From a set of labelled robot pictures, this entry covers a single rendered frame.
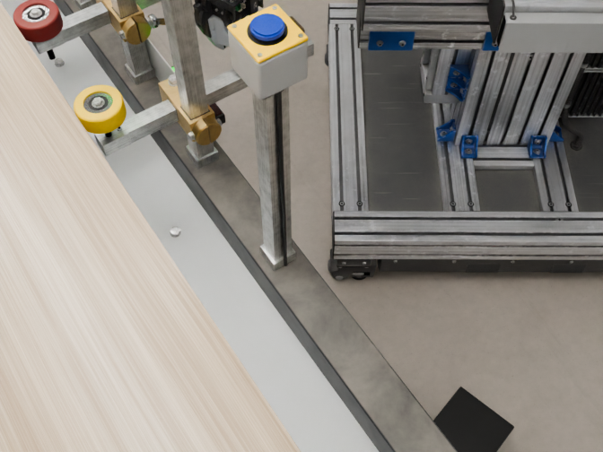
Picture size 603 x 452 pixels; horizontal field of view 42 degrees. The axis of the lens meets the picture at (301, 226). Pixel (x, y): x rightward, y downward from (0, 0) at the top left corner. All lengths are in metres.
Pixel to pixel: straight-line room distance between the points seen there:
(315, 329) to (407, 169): 0.88
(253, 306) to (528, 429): 0.89
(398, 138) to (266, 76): 1.24
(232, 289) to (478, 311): 0.90
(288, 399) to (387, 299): 0.84
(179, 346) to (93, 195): 0.29
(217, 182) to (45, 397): 0.55
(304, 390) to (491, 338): 0.87
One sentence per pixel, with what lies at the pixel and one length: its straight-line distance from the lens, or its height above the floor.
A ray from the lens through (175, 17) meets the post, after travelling 1.21.
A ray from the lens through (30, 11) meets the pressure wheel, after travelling 1.52.
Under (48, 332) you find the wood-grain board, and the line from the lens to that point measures 1.12.
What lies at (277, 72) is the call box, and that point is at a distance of 0.94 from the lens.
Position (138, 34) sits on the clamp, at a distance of 1.51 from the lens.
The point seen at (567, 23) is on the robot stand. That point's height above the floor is 0.95.
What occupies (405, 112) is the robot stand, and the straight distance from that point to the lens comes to 2.21.
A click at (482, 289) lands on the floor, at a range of 2.17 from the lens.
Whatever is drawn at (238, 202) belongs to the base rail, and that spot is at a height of 0.70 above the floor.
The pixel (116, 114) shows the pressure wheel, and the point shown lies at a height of 0.90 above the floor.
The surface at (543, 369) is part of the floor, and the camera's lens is 2.11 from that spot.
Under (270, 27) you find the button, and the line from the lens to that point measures 0.93.
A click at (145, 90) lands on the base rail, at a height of 0.70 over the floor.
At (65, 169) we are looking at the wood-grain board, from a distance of 1.26.
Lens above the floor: 1.87
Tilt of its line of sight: 58 degrees down
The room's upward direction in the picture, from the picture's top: straight up
